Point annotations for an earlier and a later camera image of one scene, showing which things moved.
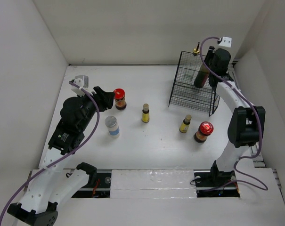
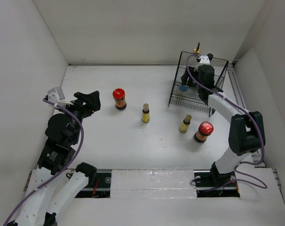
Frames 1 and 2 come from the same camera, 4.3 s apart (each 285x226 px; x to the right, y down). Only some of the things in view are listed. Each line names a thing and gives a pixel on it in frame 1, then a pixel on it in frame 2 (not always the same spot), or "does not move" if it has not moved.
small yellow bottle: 185,124 does not move
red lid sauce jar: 119,96 does not move
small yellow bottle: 145,113 does not move
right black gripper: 209,54 → 192,71
